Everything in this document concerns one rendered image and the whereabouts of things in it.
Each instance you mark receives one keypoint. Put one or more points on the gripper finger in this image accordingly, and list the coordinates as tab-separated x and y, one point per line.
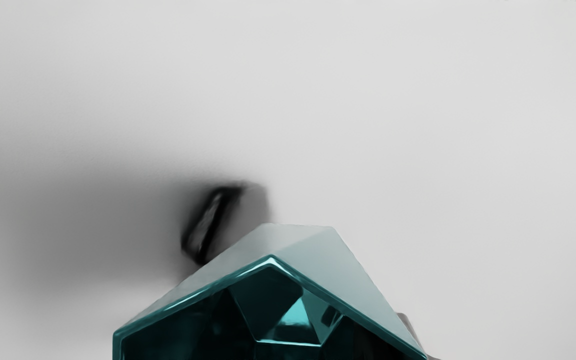
416	336

